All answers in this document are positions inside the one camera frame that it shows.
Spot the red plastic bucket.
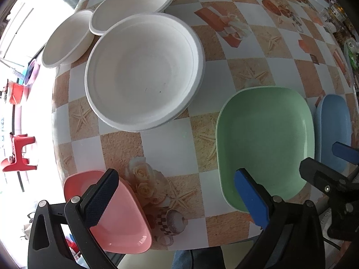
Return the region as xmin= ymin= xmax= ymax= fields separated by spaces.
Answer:
xmin=7 ymin=81 xmax=28 ymax=105

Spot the blue plastic plate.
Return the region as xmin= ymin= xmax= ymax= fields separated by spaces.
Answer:
xmin=314 ymin=94 xmax=352 ymax=173

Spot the cluttered side shelf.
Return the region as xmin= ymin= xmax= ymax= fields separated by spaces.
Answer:
xmin=320 ymin=0 xmax=358 ymax=93

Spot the pink plastic plate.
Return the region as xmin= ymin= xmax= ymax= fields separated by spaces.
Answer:
xmin=63 ymin=170 xmax=153 ymax=254

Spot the red plastic stool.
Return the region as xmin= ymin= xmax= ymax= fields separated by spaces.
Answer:
xmin=1 ymin=132 xmax=37 ymax=172

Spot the green plastic plate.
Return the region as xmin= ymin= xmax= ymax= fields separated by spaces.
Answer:
xmin=215 ymin=86 xmax=315 ymax=212

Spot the purple plastic basin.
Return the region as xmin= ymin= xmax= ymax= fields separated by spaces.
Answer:
xmin=24 ymin=58 xmax=40 ymax=86

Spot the large white paper bowl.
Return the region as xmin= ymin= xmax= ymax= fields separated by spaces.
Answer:
xmin=85 ymin=13 xmax=205 ymax=132

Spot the checkered patterned tablecloth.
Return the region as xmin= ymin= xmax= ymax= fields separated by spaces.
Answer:
xmin=53 ymin=0 xmax=358 ymax=250

